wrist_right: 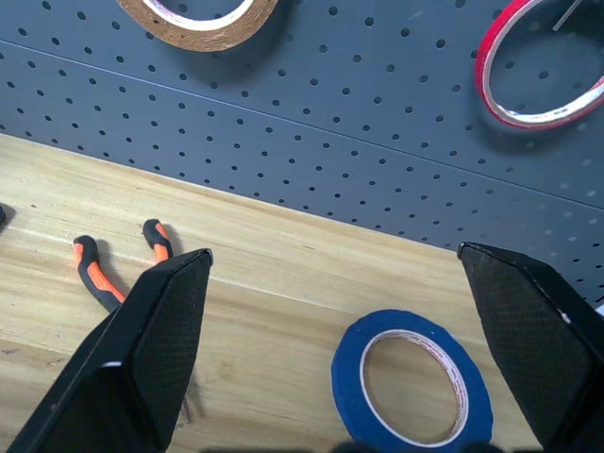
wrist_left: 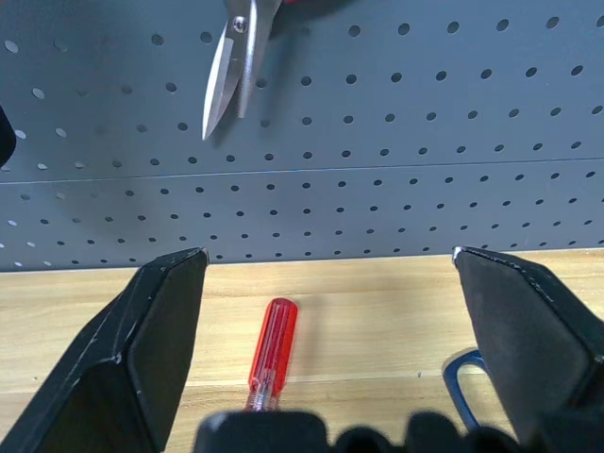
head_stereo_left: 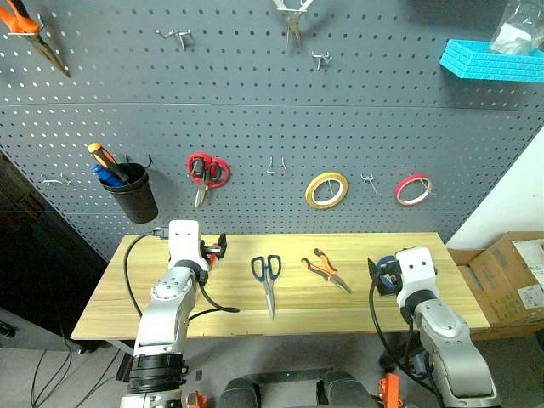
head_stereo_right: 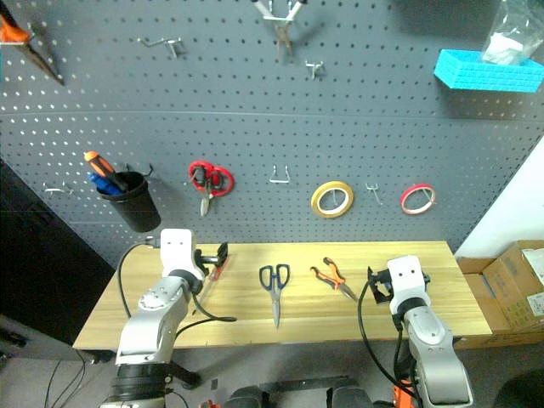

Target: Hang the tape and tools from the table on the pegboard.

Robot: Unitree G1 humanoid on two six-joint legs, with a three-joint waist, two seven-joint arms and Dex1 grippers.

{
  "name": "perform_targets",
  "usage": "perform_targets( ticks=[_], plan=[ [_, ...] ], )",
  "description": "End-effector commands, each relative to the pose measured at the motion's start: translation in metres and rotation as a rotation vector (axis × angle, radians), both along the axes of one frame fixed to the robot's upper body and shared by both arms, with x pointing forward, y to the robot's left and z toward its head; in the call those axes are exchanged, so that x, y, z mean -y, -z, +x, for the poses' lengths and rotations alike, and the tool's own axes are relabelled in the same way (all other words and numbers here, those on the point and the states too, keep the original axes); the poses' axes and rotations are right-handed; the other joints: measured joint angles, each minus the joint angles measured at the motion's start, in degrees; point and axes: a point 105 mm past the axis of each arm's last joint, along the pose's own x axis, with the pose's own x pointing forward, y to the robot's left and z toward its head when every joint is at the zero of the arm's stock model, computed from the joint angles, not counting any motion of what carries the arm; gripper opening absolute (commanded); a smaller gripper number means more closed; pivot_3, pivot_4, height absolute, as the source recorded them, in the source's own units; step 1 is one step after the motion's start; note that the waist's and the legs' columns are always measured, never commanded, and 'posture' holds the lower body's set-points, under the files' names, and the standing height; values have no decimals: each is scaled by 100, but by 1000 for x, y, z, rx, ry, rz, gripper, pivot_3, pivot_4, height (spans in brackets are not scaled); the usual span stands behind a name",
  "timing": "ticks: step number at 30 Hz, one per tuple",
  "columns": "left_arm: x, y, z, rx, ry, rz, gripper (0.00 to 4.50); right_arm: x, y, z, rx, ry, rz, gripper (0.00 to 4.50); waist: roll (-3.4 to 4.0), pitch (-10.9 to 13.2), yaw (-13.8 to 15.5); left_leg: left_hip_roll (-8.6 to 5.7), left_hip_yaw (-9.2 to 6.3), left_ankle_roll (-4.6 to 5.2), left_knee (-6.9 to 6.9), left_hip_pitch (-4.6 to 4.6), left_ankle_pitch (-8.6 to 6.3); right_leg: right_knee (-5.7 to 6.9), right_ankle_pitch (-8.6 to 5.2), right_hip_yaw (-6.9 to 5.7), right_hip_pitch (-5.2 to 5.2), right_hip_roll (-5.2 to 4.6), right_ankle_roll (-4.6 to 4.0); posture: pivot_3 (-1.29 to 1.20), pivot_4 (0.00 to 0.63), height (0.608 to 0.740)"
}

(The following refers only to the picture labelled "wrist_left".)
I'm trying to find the black curved object edge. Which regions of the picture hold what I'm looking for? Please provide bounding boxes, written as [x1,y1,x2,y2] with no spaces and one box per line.
[0,104,17,167]

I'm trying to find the grey pegboard panel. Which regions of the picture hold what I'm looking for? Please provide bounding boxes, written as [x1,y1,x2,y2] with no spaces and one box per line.
[0,0,604,274]

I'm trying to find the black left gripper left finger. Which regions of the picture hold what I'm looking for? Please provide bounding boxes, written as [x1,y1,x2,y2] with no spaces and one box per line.
[0,246,211,453]

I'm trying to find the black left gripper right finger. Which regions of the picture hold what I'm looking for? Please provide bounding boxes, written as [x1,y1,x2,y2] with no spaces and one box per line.
[451,244,604,453]

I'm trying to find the blue metal tool handle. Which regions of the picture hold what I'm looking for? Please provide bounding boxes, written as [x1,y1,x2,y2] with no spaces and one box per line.
[441,347,487,429]

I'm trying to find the red-handled screwdriver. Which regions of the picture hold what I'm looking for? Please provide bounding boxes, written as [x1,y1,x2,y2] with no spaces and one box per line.
[243,296,300,412]

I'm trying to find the red-handled scissors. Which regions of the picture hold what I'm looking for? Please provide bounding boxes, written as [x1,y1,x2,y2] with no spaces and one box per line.
[201,0,350,142]

